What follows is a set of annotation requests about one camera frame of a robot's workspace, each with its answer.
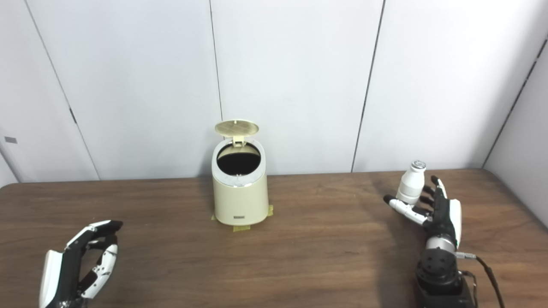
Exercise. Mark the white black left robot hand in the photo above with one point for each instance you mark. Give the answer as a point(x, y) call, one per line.
point(64, 273)

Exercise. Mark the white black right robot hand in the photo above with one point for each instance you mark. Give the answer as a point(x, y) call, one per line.
point(443, 218)

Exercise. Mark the small white plastic bottle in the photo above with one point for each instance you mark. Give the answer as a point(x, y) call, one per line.
point(411, 184)

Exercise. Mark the cream-colored bin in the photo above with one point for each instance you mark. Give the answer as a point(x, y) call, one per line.
point(239, 201)

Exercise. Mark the cream round bin lid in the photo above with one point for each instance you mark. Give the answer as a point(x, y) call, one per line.
point(236, 127)

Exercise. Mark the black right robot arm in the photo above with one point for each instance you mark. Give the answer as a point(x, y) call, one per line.
point(439, 273)

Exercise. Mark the grey wall label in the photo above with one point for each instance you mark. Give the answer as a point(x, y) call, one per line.
point(10, 140)

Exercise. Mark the black wall panel hinge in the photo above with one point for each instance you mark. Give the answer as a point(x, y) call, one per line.
point(73, 115)

